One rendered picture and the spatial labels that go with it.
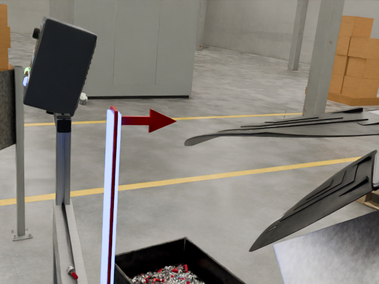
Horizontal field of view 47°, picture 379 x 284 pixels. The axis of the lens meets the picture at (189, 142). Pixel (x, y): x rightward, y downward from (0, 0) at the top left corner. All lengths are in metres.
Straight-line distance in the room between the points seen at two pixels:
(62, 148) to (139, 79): 5.90
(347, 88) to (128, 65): 4.23
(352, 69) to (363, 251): 8.27
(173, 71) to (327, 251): 6.60
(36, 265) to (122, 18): 4.77
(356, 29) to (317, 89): 2.48
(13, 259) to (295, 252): 2.07
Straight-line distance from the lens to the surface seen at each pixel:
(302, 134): 0.40
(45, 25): 0.98
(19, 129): 2.49
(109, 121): 0.42
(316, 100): 6.74
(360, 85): 8.67
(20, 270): 2.43
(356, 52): 8.74
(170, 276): 0.80
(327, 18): 6.70
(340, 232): 0.58
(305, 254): 0.58
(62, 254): 0.83
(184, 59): 7.16
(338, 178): 0.74
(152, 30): 6.86
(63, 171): 0.99
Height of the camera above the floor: 1.28
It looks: 16 degrees down
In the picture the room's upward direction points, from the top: 5 degrees clockwise
